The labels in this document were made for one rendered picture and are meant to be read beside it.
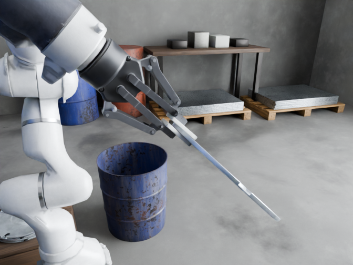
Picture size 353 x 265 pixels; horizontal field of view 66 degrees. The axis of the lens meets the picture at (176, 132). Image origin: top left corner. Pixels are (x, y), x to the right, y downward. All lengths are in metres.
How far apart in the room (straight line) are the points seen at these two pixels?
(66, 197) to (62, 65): 0.50
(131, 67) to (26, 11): 0.15
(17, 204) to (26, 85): 0.32
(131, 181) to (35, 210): 0.71
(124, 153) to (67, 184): 1.05
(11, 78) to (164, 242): 1.27
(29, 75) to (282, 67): 4.58
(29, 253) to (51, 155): 0.66
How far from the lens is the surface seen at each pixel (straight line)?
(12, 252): 1.41
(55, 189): 0.84
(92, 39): 0.40
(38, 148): 0.86
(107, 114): 0.45
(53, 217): 0.93
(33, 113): 0.89
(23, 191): 0.86
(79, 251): 1.00
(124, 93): 0.44
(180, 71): 4.27
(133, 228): 1.70
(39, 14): 0.40
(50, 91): 0.85
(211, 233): 1.83
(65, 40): 0.39
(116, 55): 0.42
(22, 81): 0.84
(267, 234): 1.90
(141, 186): 1.52
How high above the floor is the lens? 1.26
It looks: 23 degrees down
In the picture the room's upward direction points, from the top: straight up
